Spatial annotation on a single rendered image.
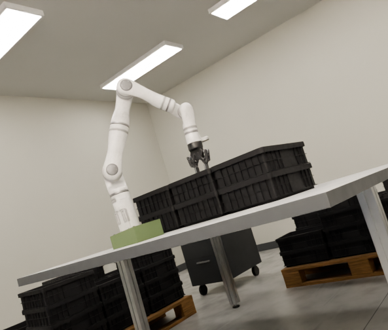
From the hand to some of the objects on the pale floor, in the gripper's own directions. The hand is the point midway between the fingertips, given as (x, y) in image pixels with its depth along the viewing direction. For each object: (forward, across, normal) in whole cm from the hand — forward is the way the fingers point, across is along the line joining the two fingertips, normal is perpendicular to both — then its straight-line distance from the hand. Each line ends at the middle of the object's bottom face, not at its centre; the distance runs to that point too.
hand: (202, 169), depth 200 cm
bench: (+94, -1, +19) cm, 96 cm away
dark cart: (+94, -134, +155) cm, 225 cm away
